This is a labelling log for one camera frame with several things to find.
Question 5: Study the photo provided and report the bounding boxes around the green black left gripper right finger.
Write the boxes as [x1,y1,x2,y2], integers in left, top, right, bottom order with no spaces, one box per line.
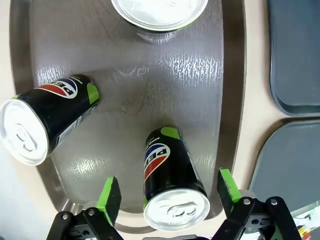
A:
[211,168,302,240]

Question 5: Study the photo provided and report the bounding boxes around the brown plastic tray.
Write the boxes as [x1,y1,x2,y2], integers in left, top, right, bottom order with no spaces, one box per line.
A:
[9,0,248,235]

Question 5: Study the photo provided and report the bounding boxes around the black Pepsi can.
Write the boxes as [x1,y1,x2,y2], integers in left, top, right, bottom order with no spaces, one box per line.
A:
[142,126,211,231]
[110,0,209,46]
[0,73,101,166]

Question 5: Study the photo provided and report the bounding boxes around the black plastic tray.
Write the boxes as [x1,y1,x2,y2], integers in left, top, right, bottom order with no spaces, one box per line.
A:
[268,0,320,117]
[247,119,320,213]

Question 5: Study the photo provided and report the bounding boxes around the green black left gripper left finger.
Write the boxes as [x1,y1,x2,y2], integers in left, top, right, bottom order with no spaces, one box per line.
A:
[47,176,126,240]

